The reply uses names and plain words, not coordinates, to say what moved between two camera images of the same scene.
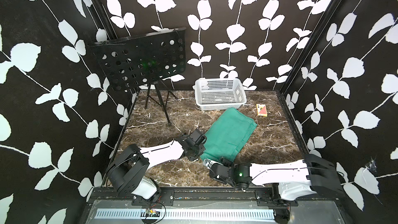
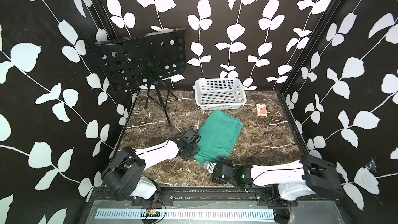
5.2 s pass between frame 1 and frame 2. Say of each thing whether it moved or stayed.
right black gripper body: stayed
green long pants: moved
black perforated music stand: stayed
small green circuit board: stayed
